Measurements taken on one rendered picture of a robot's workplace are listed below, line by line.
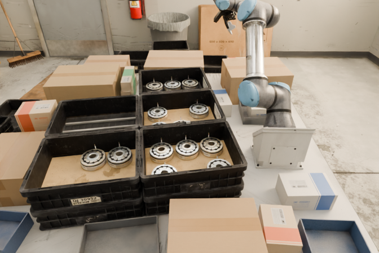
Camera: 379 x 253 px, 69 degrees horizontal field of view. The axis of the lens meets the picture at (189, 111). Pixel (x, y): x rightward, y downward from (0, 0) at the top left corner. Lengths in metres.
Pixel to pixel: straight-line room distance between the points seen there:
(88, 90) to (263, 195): 1.13
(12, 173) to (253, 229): 0.93
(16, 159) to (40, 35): 3.54
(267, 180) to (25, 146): 1.09
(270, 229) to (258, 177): 0.32
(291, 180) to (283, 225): 0.21
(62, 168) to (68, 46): 3.53
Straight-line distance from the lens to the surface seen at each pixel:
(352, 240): 1.27
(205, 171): 1.02
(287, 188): 1.21
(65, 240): 1.21
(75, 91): 1.75
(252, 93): 1.25
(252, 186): 1.30
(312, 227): 1.21
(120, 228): 1.17
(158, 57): 1.99
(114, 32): 4.39
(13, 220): 1.34
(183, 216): 0.98
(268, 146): 1.31
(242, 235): 0.95
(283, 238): 1.08
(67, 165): 1.28
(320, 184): 1.27
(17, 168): 1.31
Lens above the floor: 1.66
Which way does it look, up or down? 34 degrees down
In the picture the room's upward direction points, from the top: straight up
